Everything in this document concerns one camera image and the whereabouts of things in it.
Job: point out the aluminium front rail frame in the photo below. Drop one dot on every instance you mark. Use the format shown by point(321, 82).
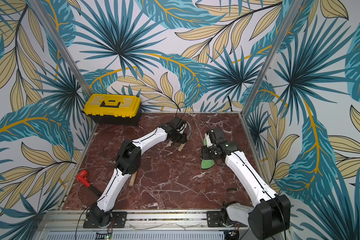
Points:
point(190, 224)

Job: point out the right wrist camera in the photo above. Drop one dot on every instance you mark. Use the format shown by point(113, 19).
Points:
point(208, 140)

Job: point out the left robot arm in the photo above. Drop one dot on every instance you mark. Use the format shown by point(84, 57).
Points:
point(128, 161)

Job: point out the green rag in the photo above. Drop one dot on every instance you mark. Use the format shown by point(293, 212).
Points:
point(206, 162)

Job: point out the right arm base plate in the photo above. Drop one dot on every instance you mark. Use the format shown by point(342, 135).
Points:
point(220, 219)

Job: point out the yellow black toolbox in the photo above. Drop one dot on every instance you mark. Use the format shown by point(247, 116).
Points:
point(114, 109)

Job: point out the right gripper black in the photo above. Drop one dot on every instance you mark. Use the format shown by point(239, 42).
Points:
point(207, 151)

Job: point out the small dark object on table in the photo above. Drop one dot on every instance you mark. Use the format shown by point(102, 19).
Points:
point(232, 189)

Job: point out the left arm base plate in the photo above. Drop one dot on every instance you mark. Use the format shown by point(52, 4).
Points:
point(112, 220)

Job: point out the red clamp tool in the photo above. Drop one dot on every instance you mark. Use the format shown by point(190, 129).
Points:
point(82, 177)

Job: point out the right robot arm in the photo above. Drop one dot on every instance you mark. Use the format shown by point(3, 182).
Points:
point(270, 212)

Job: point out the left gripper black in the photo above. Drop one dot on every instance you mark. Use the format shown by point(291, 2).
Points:
point(183, 139)

